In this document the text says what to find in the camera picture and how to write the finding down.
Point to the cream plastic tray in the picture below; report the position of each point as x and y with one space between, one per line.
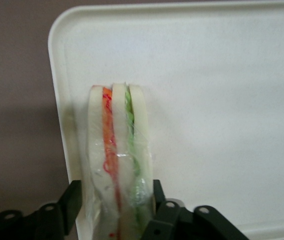
206 100

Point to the triangle sandwich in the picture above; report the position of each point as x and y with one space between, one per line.
118 150

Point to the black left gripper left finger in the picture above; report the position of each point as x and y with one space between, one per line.
44 222

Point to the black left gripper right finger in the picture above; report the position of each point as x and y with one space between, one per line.
181 225

